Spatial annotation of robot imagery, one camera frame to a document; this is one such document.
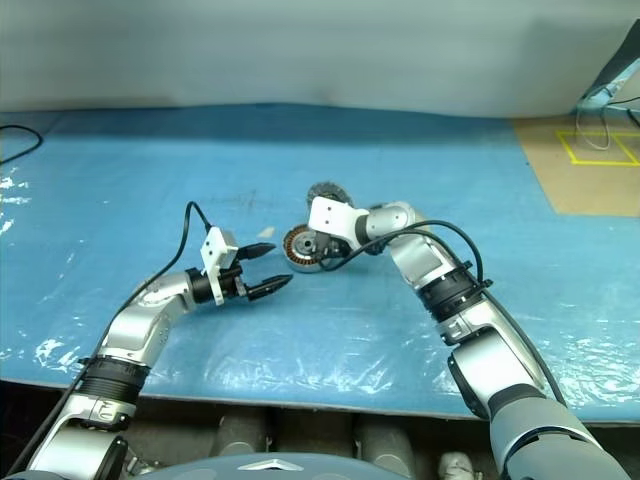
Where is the dark stand leg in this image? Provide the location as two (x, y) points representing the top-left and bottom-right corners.
(579, 19), (640, 109)

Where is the thin white cable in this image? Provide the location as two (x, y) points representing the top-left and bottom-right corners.
(574, 97), (611, 150)

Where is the motor stator with copper windings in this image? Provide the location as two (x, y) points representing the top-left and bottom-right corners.
(282, 225), (331, 274)

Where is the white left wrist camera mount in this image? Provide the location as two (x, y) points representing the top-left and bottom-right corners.
(200, 227), (239, 306)

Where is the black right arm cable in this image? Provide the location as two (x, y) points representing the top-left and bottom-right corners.
(319, 220), (569, 407)

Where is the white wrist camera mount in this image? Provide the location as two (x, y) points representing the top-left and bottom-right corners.
(307, 196), (370, 249)
(200, 227), (239, 306)

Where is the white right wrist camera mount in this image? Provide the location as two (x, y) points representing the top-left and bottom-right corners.
(307, 196), (370, 249)

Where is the yellow tape square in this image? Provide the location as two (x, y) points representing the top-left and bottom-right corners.
(555, 130), (640, 166)

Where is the blue plastic table sheet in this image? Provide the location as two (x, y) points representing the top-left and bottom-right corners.
(0, 102), (640, 421)

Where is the grey rounded cylinder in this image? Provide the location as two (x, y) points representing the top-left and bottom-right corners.
(352, 414), (416, 476)
(214, 412), (269, 459)

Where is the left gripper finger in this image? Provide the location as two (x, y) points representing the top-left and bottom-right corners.
(247, 273), (295, 301)
(234, 242), (277, 261)

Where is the grey robot torso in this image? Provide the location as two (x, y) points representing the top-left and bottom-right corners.
(159, 452), (416, 480)

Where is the brown board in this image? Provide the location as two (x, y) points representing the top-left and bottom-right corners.
(512, 115), (640, 217)

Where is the white rounded lump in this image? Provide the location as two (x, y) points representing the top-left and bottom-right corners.
(439, 451), (476, 480)

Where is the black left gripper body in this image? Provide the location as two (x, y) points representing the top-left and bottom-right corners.
(219, 267), (251, 301)

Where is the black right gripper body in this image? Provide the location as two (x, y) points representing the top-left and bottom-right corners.
(321, 234), (354, 264)

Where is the round finned motor end cover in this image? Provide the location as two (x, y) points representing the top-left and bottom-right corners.
(305, 181), (354, 209)

